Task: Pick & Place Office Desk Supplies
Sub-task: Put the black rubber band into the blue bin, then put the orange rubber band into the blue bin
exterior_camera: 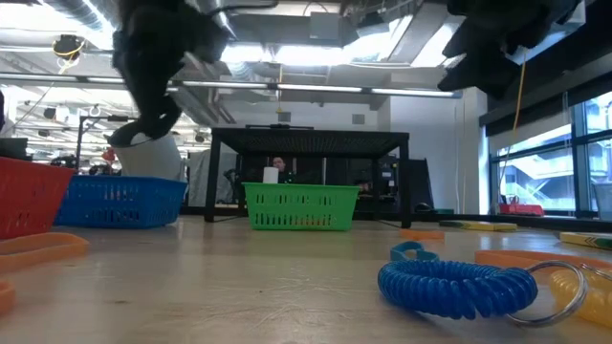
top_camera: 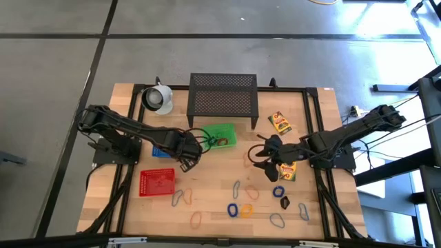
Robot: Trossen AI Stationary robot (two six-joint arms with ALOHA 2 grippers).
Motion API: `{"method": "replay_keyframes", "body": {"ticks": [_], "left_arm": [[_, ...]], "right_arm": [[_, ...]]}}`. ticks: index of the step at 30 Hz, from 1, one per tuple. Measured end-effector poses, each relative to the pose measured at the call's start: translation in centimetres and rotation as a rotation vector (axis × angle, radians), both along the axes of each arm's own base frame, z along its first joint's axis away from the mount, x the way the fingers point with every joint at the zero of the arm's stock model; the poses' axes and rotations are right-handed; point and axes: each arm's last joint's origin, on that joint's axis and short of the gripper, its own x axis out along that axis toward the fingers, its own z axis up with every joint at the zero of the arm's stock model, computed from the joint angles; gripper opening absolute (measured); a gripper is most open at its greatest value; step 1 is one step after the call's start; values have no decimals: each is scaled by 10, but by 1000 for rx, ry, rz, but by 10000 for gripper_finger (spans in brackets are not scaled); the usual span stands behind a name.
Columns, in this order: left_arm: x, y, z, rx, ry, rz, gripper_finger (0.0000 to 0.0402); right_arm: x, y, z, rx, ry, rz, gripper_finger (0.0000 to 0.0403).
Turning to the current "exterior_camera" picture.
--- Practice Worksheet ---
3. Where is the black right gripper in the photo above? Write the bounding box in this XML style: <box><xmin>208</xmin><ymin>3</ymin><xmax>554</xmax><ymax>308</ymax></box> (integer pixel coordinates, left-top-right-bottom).
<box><xmin>437</xmin><ymin>0</ymin><xmax>584</xmax><ymax>99</ymax></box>

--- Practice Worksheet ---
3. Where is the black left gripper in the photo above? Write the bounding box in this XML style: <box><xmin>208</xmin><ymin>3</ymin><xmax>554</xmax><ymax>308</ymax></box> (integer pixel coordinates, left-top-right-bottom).
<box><xmin>114</xmin><ymin>9</ymin><xmax>230</xmax><ymax>140</ymax></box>

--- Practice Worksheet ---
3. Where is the orange rubber band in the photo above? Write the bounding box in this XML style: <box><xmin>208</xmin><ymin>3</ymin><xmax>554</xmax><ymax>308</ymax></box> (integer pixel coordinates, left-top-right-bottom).
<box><xmin>474</xmin><ymin>248</ymin><xmax>612</xmax><ymax>271</ymax></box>
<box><xmin>0</xmin><ymin>231</ymin><xmax>91</xmax><ymax>274</ymax></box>
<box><xmin>399</xmin><ymin>228</ymin><xmax>446</xmax><ymax>242</ymax></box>

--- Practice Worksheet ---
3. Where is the blue rubber band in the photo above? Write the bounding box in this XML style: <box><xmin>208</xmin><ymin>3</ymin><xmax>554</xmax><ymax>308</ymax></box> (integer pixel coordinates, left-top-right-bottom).
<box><xmin>389</xmin><ymin>241</ymin><xmax>440</xmax><ymax>263</ymax></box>

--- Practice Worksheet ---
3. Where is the blue coil wrist keychain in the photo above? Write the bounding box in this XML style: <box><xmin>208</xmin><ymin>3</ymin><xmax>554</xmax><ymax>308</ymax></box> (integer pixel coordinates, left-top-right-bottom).
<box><xmin>377</xmin><ymin>259</ymin><xmax>588</xmax><ymax>329</ymax></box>

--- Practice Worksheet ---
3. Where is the yellow coil wrist keychain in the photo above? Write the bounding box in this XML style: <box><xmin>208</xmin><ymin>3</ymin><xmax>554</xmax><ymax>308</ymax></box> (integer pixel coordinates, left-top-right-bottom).
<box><xmin>548</xmin><ymin>263</ymin><xmax>612</xmax><ymax>331</ymax></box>

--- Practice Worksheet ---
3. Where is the black metal stand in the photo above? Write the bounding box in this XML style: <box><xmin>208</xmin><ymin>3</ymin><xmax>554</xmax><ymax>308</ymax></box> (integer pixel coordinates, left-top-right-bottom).
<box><xmin>75</xmin><ymin>113</ymin><xmax>133</xmax><ymax>169</ymax></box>

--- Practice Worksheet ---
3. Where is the grey covered cabinet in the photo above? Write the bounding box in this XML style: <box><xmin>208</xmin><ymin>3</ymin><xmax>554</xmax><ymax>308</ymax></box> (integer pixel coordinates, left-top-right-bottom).
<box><xmin>186</xmin><ymin>148</ymin><xmax>239</xmax><ymax>207</ymax></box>

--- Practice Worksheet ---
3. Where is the blue plastic basket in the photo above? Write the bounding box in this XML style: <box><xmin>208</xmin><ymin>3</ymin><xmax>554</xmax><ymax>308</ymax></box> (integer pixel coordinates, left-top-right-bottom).
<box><xmin>54</xmin><ymin>174</ymin><xmax>188</xmax><ymax>229</ymax></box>

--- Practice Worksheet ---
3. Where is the person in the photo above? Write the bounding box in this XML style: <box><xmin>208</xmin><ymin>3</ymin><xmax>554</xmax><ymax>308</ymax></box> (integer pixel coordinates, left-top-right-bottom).
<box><xmin>270</xmin><ymin>156</ymin><xmax>295</xmax><ymax>185</ymax></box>

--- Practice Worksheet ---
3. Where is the black framed window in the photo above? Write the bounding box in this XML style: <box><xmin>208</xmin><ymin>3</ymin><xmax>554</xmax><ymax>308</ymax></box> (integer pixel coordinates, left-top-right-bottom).
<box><xmin>488</xmin><ymin>90</ymin><xmax>612</xmax><ymax>220</ymax></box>

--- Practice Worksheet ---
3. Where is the black upright panel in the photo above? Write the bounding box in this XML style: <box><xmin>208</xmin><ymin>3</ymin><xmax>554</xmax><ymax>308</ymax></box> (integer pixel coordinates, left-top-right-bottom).
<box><xmin>414</xmin><ymin>159</ymin><xmax>435</xmax><ymax>207</ymax></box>

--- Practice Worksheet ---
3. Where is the black monitor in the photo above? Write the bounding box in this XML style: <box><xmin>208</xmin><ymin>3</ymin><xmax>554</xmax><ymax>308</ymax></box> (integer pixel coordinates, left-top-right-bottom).
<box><xmin>0</xmin><ymin>137</ymin><xmax>31</xmax><ymax>161</ymax></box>

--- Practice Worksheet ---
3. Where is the red plastic basket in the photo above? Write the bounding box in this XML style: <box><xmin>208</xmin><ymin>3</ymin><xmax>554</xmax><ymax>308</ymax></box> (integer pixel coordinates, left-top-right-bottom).
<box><xmin>0</xmin><ymin>156</ymin><xmax>78</xmax><ymax>241</ymax></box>

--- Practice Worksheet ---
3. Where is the red tray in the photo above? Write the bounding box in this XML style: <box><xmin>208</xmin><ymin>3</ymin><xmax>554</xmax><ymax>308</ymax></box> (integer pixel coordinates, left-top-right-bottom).
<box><xmin>498</xmin><ymin>202</ymin><xmax>546</xmax><ymax>218</ymax></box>

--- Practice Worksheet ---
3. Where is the black equipment cabinet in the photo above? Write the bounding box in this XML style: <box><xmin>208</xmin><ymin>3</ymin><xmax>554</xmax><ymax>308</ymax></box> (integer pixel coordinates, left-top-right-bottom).
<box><xmin>324</xmin><ymin>156</ymin><xmax>406</xmax><ymax>214</ymax></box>

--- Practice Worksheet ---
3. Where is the long ceiling light strip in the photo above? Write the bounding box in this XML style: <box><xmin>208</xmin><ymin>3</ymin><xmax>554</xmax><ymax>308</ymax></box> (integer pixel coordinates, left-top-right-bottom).
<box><xmin>0</xmin><ymin>71</ymin><xmax>463</xmax><ymax>99</ymax></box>

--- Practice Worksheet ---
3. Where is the grey ceiling box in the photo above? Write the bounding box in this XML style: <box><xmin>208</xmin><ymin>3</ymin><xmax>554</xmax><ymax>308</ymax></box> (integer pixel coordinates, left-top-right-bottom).
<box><xmin>309</xmin><ymin>11</ymin><xmax>342</xmax><ymax>42</ymax></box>

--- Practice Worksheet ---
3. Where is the green plastic basket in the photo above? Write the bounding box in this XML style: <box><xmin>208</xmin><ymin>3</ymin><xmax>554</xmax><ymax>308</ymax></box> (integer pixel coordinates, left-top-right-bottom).
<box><xmin>242</xmin><ymin>182</ymin><xmax>361</xmax><ymax>232</ymax></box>

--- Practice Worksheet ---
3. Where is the yellow hanging cable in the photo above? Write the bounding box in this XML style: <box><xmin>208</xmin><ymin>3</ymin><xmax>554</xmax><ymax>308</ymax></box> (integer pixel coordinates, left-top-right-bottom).
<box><xmin>496</xmin><ymin>50</ymin><xmax>530</xmax><ymax>211</ymax></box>

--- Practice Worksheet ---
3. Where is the large rectangular ceiling duct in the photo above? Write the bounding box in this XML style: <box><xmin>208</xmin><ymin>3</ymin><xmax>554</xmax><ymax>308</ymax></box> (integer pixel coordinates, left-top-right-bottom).
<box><xmin>410</xmin><ymin>13</ymin><xmax>453</xmax><ymax>68</ymax></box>

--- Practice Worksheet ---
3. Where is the yellow cable reel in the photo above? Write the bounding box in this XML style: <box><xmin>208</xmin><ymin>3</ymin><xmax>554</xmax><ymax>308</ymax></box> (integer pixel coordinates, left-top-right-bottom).
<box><xmin>51</xmin><ymin>33</ymin><xmax>87</xmax><ymax>63</ymax></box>

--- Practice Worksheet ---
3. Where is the ribbed silver ceiling duct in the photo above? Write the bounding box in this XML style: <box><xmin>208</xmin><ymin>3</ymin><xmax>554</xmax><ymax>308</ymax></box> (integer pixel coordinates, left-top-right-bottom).
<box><xmin>42</xmin><ymin>0</ymin><xmax>116</xmax><ymax>34</ymax></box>

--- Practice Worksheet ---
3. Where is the black metal table frame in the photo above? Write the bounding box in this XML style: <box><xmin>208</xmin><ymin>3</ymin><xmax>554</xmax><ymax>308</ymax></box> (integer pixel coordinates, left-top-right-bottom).
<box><xmin>204</xmin><ymin>126</ymin><xmax>412</xmax><ymax>229</ymax></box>

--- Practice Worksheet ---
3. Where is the black aluminium table frame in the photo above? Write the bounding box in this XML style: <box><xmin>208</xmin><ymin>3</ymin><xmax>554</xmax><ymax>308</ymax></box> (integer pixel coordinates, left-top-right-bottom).
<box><xmin>179</xmin><ymin>204</ymin><xmax>612</xmax><ymax>236</ymax></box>

